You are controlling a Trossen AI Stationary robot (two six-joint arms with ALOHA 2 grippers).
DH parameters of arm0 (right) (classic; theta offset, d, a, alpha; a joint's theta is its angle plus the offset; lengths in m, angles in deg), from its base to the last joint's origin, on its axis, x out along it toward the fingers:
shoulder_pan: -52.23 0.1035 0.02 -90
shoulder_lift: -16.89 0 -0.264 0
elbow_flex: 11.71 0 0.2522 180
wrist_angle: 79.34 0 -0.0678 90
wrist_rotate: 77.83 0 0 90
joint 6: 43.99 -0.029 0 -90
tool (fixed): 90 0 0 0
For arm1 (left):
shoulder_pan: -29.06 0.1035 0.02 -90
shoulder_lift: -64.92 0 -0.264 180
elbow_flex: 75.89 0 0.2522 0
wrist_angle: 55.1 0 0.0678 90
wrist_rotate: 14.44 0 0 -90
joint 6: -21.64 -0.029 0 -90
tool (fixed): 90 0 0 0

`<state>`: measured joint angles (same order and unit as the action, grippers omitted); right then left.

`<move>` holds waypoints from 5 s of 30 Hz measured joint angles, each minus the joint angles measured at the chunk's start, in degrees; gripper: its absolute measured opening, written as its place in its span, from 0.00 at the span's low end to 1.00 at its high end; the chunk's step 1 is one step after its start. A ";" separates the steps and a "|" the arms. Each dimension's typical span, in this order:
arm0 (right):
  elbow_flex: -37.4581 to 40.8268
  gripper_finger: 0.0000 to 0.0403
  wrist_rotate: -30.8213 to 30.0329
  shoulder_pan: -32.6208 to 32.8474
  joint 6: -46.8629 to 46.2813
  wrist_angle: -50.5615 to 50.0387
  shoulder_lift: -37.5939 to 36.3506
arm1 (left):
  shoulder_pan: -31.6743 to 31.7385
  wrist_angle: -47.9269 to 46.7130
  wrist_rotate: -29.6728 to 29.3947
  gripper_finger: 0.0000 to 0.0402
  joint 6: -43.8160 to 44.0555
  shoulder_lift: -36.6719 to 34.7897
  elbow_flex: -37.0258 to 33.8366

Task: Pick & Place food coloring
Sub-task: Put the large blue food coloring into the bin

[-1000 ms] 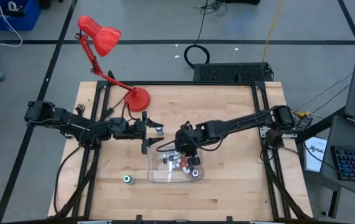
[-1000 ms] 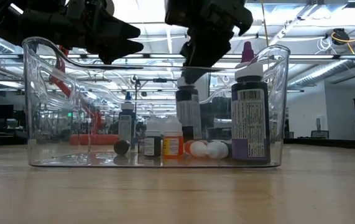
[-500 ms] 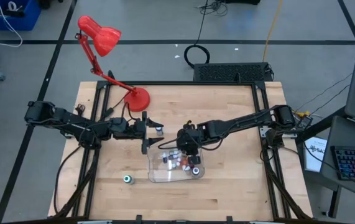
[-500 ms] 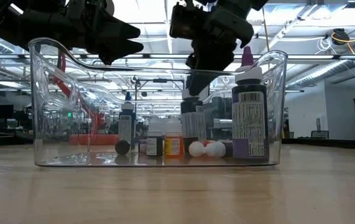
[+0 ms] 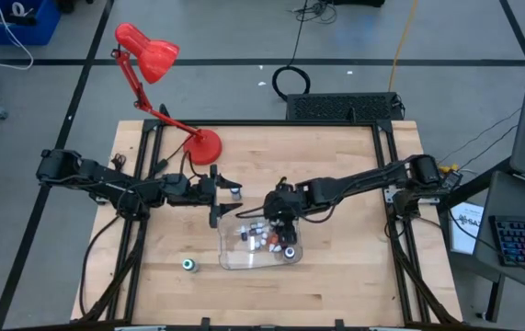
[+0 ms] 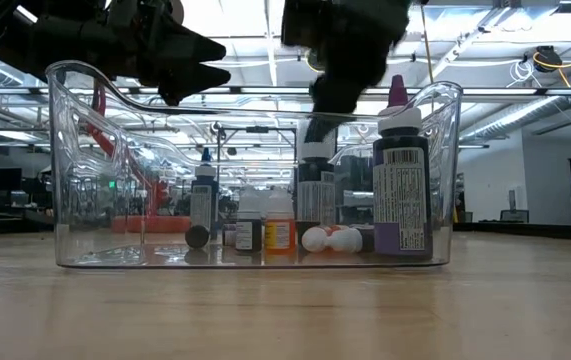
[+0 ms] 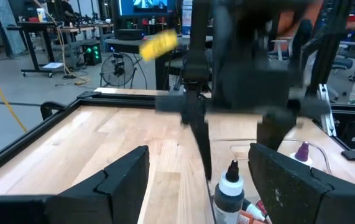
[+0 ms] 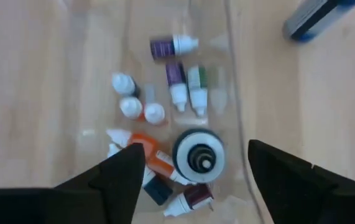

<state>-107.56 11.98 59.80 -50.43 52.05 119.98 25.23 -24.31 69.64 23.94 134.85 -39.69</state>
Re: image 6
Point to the dark background workbench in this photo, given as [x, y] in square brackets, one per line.
[5, 226]
[540, 231]

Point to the large purple food coloring bottle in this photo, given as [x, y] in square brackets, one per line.
[402, 200]

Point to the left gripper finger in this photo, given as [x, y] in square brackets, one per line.
[197, 47]
[190, 82]

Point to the red desk lamp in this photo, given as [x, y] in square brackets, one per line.
[165, 224]

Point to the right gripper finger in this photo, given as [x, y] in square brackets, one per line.
[327, 100]
[357, 90]

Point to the large blue food coloring bottle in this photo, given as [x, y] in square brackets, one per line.
[202, 200]

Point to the large black food coloring bottle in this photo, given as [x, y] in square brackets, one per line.
[317, 200]

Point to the small yellow food coloring bottle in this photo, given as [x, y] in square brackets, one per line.
[280, 235]

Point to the small orange food coloring bottle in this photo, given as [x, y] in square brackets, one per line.
[315, 240]

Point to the small black food coloring bottle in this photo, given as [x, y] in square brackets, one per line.
[347, 241]

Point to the black background station frame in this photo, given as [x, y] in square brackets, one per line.
[257, 129]

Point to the small background monitor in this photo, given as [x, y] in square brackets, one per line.
[514, 216]

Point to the small white-capped dropper bottle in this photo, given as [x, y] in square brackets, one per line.
[197, 236]

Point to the black background monitor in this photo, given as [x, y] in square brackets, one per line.
[4, 180]

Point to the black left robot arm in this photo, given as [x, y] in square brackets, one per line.
[40, 40]

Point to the clear plastic bin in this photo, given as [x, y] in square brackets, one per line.
[90, 240]

